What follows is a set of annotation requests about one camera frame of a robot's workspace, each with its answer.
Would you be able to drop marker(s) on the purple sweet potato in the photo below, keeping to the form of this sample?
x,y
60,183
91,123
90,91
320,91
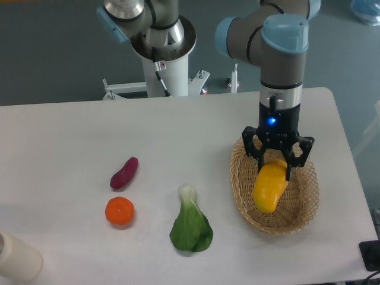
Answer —
x,y
125,174

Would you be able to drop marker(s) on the yellow mango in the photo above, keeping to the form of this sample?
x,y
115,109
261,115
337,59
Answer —
x,y
269,185

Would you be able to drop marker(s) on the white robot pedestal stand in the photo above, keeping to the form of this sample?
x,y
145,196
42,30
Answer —
x,y
164,56

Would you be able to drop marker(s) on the cream cylinder bottle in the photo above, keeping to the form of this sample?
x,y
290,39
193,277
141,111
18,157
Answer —
x,y
20,261

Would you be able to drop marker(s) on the green bok choy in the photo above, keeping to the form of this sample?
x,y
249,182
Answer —
x,y
191,230

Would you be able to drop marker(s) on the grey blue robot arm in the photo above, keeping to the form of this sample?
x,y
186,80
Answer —
x,y
273,38

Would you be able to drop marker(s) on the black device at edge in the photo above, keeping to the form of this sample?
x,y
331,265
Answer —
x,y
370,254

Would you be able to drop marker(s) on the woven wicker basket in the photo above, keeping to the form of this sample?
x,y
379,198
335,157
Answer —
x,y
296,207

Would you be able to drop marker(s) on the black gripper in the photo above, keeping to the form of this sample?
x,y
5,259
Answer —
x,y
278,130

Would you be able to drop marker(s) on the orange tangerine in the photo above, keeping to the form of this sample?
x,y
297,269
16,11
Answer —
x,y
119,211

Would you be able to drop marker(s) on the blue bag in corner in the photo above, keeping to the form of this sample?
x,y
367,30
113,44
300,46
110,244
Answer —
x,y
366,11

